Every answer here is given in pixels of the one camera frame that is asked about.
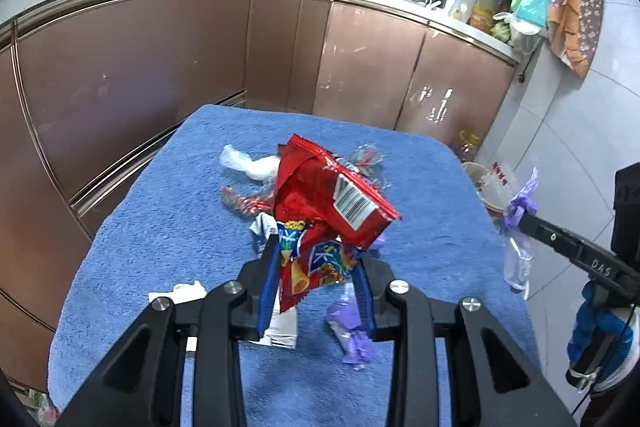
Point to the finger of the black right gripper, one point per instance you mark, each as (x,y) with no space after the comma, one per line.
(614,279)

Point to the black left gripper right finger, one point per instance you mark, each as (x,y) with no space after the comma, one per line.
(450,359)

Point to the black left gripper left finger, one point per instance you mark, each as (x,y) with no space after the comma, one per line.
(139,381)

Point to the white blue carton box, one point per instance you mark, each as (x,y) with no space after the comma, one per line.
(282,331)

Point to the red snack bag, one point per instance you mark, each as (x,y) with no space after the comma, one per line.
(326,215)

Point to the white tissue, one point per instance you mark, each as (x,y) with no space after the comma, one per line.
(261,169)

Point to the beige trash bin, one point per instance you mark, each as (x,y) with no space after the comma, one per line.
(494,184)

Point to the brown kitchen cabinets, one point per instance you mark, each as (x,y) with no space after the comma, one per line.
(91,89)

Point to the blue white gloved right hand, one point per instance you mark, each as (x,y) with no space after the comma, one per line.
(604,347)

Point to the white paper scrap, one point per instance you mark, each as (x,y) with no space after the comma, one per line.
(182,293)

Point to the clear red candy wrapper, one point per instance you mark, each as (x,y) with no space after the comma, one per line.
(368,161)

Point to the red striped candy wrapper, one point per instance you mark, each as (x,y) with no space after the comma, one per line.
(247,206)

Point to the yellow oil bottle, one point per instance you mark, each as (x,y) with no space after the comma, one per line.
(468,146)

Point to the orange patterned cloth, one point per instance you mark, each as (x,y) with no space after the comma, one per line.
(574,28)

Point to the teal plastic bag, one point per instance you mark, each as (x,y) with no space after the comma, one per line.
(533,11)

